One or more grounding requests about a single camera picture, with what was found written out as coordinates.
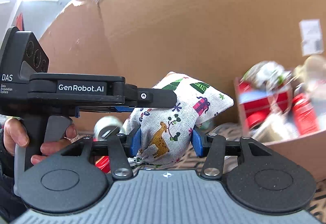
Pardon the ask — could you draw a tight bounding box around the red gift box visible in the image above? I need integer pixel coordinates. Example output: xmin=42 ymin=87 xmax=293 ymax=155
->
xmin=235 ymin=80 xmax=320 ymax=135

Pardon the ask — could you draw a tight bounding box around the small christmas drawstring pouch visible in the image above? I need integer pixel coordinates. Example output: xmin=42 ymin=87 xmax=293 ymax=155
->
xmin=241 ymin=61 xmax=291 ymax=91

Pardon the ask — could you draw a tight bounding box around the translucent plastic bowl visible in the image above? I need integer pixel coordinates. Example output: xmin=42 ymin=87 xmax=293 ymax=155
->
xmin=292 ymin=55 xmax=325 ymax=92

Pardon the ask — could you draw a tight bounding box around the clear packing tape roll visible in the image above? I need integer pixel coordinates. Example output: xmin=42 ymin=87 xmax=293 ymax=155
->
xmin=93 ymin=115 xmax=123 ymax=141

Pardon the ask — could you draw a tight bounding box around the christmas tree fabric pouch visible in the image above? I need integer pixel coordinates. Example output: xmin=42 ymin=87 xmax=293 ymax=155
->
xmin=123 ymin=72 xmax=234 ymax=168

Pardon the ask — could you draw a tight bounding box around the large cardboard backdrop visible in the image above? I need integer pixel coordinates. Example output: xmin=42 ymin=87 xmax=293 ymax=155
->
xmin=37 ymin=0 xmax=326 ymax=133

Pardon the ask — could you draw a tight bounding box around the white shipping label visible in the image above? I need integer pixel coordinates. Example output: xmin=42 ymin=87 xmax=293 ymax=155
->
xmin=299 ymin=19 xmax=324 ymax=57

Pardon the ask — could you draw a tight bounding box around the brown cardboard storage box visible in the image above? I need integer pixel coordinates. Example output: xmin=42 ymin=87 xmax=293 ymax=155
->
xmin=233 ymin=76 xmax=326 ymax=183

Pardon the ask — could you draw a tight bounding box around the person's left hand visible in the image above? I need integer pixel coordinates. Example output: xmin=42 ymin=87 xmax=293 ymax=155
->
xmin=3 ymin=117 xmax=79 ymax=166

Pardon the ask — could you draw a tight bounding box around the red tape roll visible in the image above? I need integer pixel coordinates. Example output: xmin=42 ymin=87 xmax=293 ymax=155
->
xmin=95 ymin=156 xmax=110 ymax=173

